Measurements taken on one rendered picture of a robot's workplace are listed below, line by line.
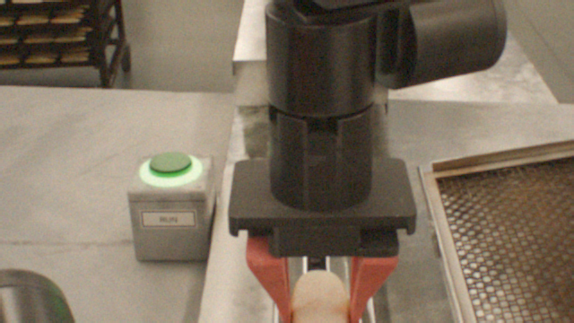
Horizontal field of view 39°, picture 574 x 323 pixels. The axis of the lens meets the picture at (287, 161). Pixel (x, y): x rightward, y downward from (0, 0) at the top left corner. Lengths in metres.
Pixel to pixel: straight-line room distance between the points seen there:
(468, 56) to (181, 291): 0.37
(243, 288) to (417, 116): 0.44
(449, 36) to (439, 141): 0.53
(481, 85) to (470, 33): 0.68
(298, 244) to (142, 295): 0.30
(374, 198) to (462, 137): 0.53
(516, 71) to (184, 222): 0.61
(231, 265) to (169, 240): 0.09
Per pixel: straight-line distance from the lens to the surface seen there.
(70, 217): 0.84
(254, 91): 0.93
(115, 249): 0.78
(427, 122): 1.00
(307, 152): 0.42
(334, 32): 0.39
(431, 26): 0.42
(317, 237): 0.44
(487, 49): 0.45
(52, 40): 2.91
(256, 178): 0.47
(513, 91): 1.11
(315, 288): 0.53
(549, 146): 0.75
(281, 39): 0.40
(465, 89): 1.10
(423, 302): 0.70
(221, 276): 0.66
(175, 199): 0.71
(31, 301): 0.46
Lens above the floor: 1.25
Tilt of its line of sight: 29 degrees down
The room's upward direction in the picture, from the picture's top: 1 degrees counter-clockwise
